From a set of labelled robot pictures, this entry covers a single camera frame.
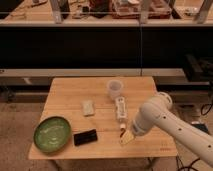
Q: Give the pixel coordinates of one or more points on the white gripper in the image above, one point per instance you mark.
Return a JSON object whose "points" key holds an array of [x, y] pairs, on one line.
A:
{"points": [[126, 137]]}

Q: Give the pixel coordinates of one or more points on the white sponge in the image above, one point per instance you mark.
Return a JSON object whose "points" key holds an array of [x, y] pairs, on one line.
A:
{"points": [[88, 108]]}

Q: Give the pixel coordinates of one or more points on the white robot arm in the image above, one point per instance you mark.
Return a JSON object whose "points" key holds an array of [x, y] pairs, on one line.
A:
{"points": [[156, 111]]}

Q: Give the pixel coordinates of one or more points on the orange-brown small object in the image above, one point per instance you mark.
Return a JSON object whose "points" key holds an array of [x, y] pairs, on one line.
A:
{"points": [[122, 128]]}

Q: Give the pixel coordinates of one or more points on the black rectangular block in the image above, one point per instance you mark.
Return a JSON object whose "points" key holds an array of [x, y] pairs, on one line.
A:
{"points": [[85, 137]]}

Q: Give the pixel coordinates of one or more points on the small wooden table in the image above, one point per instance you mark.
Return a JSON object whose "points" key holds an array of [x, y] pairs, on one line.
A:
{"points": [[65, 99]]}

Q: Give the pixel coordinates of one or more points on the green bowl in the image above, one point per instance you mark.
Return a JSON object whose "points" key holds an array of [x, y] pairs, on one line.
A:
{"points": [[52, 134]]}

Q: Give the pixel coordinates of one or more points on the long wooden workbench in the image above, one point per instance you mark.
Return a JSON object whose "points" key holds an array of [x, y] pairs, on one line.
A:
{"points": [[106, 13]]}

